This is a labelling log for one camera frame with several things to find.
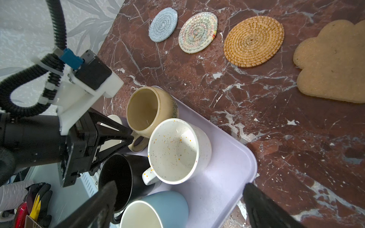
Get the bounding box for white speckled mug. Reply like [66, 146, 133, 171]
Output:
[142, 118, 212, 185]

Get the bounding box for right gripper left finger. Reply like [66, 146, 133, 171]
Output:
[56, 181, 117, 228]

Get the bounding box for black work gloves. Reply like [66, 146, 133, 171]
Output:
[25, 182, 53, 228]

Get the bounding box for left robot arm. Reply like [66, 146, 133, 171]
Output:
[1, 108, 134, 187]

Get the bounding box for blue-grey round coaster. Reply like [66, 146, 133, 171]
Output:
[149, 7, 178, 42]

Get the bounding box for woven rattan round coaster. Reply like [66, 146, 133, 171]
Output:
[223, 16, 285, 67]

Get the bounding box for beige ceramic mug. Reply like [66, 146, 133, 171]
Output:
[126, 86, 179, 152]

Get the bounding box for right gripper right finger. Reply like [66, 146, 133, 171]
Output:
[243, 183, 304, 228]

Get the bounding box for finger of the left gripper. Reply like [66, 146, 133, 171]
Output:
[87, 109, 132, 140]
[88, 134, 134, 175]

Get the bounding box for white patterned round coaster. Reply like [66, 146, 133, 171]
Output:
[178, 12, 218, 54]

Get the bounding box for cork paw-shaped coaster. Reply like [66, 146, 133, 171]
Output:
[293, 20, 365, 104]

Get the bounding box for lavender tray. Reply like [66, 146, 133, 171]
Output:
[153, 97, 258, 228]

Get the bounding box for white mug blue outside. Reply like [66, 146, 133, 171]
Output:
[120, 191, 189, 228]

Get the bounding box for black mug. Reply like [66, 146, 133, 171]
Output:
[98, 154, 161, 213]

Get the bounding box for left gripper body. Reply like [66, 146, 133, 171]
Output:
[58, 111, 100, 188]

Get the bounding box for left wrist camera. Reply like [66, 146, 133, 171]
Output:
[36, 48, 125, 136]

